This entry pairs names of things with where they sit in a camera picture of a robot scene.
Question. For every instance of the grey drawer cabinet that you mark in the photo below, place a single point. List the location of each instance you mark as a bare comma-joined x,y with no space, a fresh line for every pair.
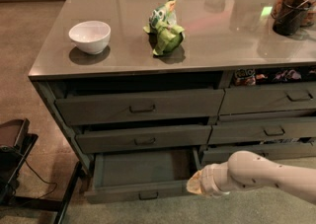
221,36

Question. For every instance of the green crumpled snack bag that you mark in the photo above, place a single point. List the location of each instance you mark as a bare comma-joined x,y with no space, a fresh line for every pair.
163,24

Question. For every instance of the white ceramic bowl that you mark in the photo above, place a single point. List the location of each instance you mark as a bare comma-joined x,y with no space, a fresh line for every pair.
91,37

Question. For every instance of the snack packages in shelf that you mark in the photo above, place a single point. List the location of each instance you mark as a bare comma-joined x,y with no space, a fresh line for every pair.
250,77

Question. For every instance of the black cup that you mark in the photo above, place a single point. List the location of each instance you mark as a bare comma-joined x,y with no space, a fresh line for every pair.
290,16

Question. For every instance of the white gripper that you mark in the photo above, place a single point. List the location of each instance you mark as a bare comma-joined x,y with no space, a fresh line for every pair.
207,181

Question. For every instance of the grey drawer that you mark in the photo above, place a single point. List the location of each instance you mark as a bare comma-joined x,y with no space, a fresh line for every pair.
143,175
143,138
275,151
110,108
269,98
262,130

